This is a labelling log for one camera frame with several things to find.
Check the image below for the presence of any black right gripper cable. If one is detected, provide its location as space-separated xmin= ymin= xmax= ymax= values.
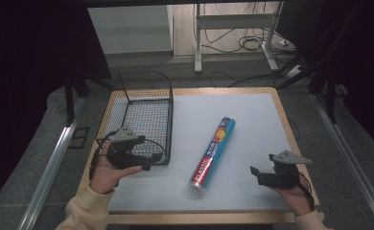
xmin=297 ymin=172 xmax=316 ymax=211

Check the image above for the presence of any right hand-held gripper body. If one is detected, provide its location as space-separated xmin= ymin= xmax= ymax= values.
xmin=258 ymin=149 xmax=314 ymax=190

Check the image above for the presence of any black metal stand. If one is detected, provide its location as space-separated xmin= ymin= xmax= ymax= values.
xmin=62 ymin=75 xmax=91 ymax=127
xmin=308 ymin=63 xmax=349 ymax=125

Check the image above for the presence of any long black floor cable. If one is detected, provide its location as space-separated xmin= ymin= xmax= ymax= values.
xmin=208 ymin=70 xmax=293 ymax=89

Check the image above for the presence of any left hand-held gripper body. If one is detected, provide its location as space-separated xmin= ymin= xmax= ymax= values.
xmin=105 ymin=126 xmax=147 ymax=171

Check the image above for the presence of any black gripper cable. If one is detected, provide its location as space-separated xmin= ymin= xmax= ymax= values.
xmin=88 ymin=129 xmax=120 ymax=180
xmin=297 ymin=172 xmax=316 ymax=211

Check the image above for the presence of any person's left hand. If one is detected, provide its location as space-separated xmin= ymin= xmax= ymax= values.
xmin=88 ymin=142 xmax=144 ymax=196

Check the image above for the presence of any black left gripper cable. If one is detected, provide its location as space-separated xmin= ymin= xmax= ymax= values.
xmin=88 ymin=129 xmax=120 ymax=180

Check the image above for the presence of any black wire mesh basket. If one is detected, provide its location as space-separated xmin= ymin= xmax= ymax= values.
xmin=96 ymin=70 xmax=175 ymax=167

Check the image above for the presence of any black floor cable bundle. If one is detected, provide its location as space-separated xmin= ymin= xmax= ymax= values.
xmin=203 ymin=27 xmax=274 ymax=55

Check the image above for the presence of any dark curtain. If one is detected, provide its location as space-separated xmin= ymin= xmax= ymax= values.
xmin=0 ymin=0 xmax=112 ymax=212
xmin=275 ymin=0 xmax=374 ymax=151

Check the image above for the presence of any aluminium floor rail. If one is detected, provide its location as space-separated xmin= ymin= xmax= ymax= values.
xmin=16 ymin=96 xmax=87 ymax=230
xmin=311 ymin=92 xmax=374 ymax=230

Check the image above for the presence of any black floor socket frame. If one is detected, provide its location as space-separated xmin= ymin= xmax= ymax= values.
xmin=67 ymin=126 xmax=91 ymax=150

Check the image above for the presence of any blue plastic wrap roll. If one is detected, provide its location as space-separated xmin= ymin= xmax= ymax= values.
xmin=188 ymin=116 xmax=237 ymax=194

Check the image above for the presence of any white power strip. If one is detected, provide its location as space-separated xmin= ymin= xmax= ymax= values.
xmin=285 ymin=64 xmax=305 ymax=80

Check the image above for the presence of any person's right hand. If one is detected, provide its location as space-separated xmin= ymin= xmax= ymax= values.
xmin=271 ymin=178 xmax=315 ymax=218

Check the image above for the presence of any white cabinet panel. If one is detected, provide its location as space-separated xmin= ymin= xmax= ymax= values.
xmin=86 ymin=5 xmax=174 ymax=56

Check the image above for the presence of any white table mat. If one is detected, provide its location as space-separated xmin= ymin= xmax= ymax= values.
xmin=107 ymin=92 xmax=294 ymax=215

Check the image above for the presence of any white metal desk frame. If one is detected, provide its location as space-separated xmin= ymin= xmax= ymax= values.
xmin=193 ymin=2 xmax=284 ymax=74

